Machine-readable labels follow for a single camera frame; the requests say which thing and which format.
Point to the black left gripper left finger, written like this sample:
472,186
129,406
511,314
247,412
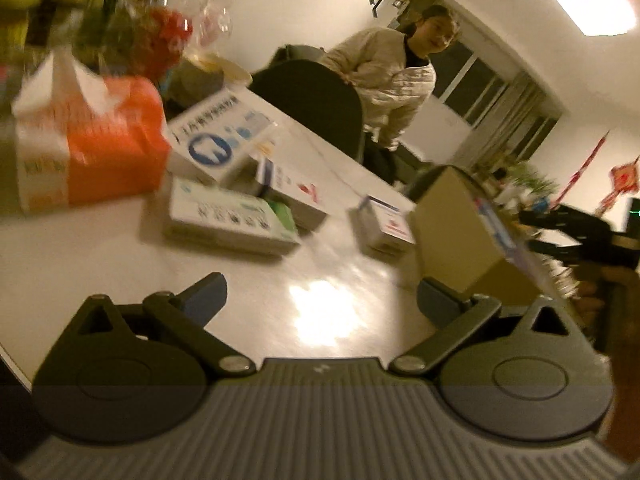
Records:
123,373

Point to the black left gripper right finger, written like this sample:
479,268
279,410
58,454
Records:
526,373

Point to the large cardboard sorting box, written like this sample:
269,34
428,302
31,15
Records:
465,243

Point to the white green medicine box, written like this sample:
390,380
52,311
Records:
217,217

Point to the small white purple box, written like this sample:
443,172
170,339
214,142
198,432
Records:
381,228

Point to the orange tissue pack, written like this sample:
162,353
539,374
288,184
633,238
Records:
82,138

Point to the white blue small box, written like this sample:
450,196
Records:
212,141

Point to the white red small box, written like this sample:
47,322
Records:
286,185

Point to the woman in white jacket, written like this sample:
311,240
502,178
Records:
392,72

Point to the white paper bowl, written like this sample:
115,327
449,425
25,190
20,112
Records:
199,76

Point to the red label drink bottle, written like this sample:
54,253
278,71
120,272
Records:
151,36

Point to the dark chair near woman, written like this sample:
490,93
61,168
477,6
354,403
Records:
318,99

